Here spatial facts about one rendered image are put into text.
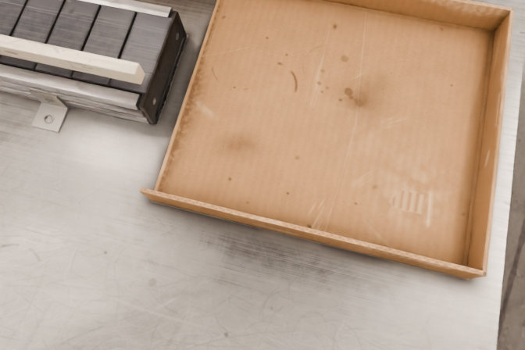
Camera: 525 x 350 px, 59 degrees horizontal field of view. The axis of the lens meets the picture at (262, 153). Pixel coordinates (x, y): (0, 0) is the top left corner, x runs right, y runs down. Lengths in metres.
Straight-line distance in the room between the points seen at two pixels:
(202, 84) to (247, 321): 0.24
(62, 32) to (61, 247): 0.21
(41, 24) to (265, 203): 0.28
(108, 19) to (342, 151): 0.26
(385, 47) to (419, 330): 0.28
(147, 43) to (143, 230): 0.18
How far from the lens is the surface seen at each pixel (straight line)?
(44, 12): 0.53
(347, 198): 0.44
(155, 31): 0.48
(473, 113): 0.50
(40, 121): 0.53
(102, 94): 0.46
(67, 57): 0.45
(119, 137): 0.49
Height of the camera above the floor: 1.26
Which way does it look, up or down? 71 degrees down
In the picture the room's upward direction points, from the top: 9 degrees counter-clockwise
